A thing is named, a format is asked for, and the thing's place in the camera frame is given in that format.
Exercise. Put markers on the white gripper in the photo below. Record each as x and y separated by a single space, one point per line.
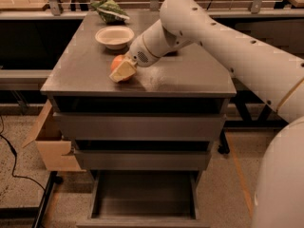
139 55

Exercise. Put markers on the orange fruit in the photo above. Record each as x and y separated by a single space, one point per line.
116 63

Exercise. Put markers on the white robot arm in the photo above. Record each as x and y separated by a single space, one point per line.
275 76

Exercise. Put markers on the grey drawer cabinet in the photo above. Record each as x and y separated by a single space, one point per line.
190 82

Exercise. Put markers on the grey top drawer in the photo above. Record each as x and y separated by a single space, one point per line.
105 127

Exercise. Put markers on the grey middle drawer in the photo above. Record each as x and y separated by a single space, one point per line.
142 160

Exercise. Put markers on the grey open bottom drawer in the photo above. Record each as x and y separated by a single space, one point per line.
143 199

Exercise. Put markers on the white paper bowl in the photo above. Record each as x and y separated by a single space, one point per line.
115 37

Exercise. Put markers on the green chip bag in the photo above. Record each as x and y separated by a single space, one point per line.
109 11

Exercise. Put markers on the cardboard box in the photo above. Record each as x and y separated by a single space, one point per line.
56 153

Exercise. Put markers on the black metal floor frame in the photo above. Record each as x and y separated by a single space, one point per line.
35 213

